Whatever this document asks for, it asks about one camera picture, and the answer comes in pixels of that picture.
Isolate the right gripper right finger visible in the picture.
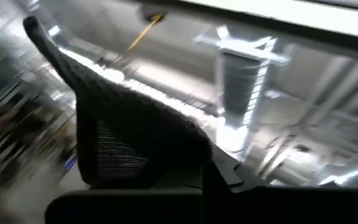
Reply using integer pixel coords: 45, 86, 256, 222
202, 146, 316, 224

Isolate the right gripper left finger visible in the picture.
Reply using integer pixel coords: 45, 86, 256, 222
110, 179, 203, 224

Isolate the silver ceiling air duct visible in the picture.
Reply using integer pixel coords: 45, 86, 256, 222
218, 49, 272, 128

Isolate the dark grey waffle towel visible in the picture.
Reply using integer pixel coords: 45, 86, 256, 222
22, 15, 214, 190

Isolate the yellow cable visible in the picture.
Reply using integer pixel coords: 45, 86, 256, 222
126, 14, 164, 52

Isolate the ceiling light strip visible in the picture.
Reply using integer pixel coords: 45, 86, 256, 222
57, 46, 220, 128

